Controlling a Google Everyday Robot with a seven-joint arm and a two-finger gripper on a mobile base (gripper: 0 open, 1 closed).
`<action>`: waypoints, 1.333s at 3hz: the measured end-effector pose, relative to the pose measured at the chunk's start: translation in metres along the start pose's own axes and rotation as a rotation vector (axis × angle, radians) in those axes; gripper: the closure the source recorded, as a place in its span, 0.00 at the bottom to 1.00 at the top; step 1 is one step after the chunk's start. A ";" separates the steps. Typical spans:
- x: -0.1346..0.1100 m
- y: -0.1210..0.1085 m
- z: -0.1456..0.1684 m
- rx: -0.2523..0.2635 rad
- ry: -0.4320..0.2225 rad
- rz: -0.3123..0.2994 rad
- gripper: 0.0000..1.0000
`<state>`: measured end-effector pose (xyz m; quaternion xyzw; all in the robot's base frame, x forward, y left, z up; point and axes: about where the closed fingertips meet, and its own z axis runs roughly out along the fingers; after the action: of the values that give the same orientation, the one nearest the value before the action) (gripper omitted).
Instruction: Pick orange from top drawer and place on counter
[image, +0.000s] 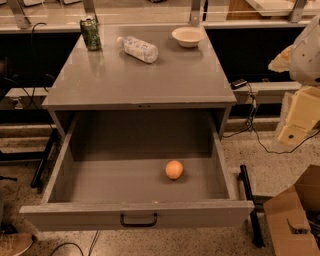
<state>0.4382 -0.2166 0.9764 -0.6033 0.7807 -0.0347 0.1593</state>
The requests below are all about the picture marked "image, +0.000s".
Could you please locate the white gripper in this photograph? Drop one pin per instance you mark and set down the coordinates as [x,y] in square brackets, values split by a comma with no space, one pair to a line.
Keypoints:
[307,59]

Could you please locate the orange fruit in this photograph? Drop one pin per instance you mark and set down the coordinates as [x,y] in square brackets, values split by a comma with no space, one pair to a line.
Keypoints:
[174,169]

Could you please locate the grey cabinet counter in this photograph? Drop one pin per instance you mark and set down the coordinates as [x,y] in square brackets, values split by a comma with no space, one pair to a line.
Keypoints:
[111,79]

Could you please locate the open grey drawer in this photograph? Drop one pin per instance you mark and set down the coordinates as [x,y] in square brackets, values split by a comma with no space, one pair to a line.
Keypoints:
[113,163]

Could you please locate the black power adapter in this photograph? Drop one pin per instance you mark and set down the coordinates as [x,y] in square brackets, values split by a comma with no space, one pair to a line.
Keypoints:
[238,84]

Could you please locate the white bowl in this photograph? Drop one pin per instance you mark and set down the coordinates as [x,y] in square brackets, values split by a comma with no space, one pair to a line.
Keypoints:
[188,37]

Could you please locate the brown cardboard box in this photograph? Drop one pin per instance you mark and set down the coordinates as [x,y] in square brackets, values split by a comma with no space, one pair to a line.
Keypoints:
[286,215]

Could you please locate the clear plastic water bottle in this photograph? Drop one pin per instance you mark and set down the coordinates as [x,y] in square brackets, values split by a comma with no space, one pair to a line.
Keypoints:
[139,49]

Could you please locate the green soda can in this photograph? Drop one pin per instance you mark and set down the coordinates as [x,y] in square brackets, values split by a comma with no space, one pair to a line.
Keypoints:
[90,33]

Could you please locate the black left stand leg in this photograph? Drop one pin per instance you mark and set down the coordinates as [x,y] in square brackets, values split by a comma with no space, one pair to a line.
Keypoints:
[36,180]

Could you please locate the metal shelf bracket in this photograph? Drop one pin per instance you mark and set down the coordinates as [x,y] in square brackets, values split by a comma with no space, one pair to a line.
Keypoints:
[20,17]
[89,8]
[195,12]
[297,10]

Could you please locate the black drawer handle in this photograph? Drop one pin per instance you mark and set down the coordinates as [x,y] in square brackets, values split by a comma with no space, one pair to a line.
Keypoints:
[133,221]

